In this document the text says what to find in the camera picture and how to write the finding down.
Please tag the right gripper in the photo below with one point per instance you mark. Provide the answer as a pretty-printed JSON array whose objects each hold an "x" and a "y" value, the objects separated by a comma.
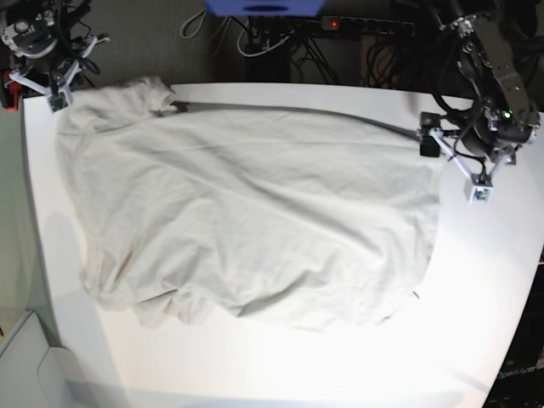
[{"x": 59, "y": 68}]

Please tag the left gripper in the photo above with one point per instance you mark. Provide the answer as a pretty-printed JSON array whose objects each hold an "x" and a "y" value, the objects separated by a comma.
[{"x": 473, "y": 146}]

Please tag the beige t-shirt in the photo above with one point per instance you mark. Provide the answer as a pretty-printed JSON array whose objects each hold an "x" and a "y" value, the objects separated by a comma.
[{"x": 289, "y": 217}]

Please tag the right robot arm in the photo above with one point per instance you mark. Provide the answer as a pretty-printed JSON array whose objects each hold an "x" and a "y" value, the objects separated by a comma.
[{"x": 45, "y": 45}]

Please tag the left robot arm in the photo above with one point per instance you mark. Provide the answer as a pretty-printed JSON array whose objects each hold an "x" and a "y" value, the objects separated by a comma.
[{"x": 502, "y": 118}]

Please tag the red black clamp tool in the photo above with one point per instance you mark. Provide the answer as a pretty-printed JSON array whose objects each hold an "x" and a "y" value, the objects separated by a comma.
[{"x": 10, "y": 93}]

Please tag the black power strip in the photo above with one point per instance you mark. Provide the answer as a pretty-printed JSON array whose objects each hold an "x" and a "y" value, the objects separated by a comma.
[{"x": 359, "y": 26}]

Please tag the blue overhead box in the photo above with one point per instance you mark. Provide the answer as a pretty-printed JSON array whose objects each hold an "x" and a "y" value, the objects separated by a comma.
[{"x": 264, "y": 7}]

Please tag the white plastic bin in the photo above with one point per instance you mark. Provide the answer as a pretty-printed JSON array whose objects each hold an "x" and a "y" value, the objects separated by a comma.
[{"x": 35, "y": 374}]

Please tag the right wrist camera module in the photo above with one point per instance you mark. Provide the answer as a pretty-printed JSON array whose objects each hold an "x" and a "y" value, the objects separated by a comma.
[{"x": 59, "y": 101}]

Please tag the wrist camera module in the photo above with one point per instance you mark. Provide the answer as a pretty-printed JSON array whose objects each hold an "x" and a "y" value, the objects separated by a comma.
[
  {"x": 59, "y": 101},
  {"x": 478, "y": 191}
]

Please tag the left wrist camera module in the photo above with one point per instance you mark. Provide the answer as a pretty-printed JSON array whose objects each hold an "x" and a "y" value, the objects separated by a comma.
[{"x": 478, "y": 191}]

